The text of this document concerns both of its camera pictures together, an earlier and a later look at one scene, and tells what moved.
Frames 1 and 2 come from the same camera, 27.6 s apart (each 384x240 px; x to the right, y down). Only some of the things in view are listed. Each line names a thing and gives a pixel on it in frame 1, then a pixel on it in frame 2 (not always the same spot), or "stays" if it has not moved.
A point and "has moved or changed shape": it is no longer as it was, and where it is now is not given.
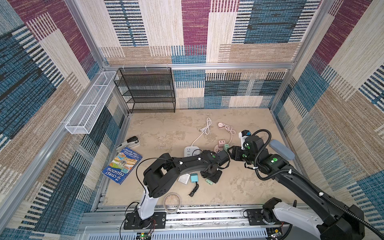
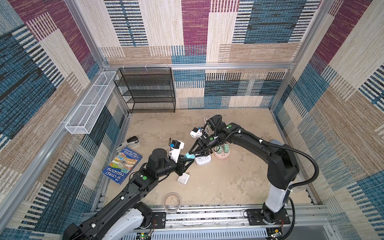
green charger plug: (226, 146) stays
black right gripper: (235, 152) to (204, 143)
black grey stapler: (130, 143) stays
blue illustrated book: (123, 165) stays
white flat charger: (184, 178) stays
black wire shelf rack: (147, 90) stays
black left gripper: (215, 179) to (181, 167)
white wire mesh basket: (83, 119) stays
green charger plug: (209, 182) has moved or changed shape
